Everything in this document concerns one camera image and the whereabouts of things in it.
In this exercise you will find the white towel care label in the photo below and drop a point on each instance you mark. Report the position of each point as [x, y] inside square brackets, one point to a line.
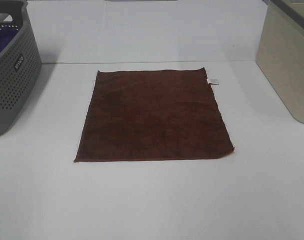
[213, 81]

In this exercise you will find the grey perforated plastic basket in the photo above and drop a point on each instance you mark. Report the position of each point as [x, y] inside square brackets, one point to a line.
[20, 62]

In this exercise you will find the beige plastic bin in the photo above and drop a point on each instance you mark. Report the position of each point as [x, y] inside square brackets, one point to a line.
[280, 54]

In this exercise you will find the brown square towel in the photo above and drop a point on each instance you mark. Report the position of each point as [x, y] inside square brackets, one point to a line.
[155, 115]

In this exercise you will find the purple cloth in basket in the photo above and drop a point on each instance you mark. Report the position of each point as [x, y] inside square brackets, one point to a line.
[6, 35]

